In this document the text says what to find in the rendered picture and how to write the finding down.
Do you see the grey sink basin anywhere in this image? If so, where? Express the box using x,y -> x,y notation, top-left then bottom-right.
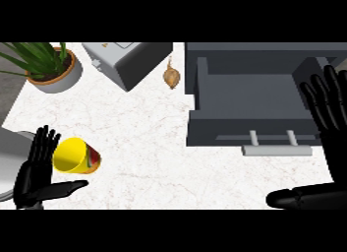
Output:
0,123 -> 39,203

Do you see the pale grey drawer handle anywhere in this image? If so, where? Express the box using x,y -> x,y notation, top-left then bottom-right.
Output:
241,129 -> 313,158

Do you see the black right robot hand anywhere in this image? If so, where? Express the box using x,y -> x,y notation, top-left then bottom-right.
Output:
265,64 -> 347,211

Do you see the potted green plant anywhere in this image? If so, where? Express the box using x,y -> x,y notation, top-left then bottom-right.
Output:
0,41 -> 85,95

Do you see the yellow cup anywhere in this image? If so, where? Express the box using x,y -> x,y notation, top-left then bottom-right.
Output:
51,137 -> 104,175

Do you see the dark grey open drawer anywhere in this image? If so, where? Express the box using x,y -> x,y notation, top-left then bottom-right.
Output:
185,56 -> 333,148

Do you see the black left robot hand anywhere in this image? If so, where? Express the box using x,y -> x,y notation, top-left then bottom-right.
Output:
12,124 -> 90,210

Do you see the dark grey cabinet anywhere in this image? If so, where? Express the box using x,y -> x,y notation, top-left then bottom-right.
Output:
183,41 -> 347,96

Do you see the grey toaster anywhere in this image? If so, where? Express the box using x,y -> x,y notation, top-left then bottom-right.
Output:
80,41 -> 175,93

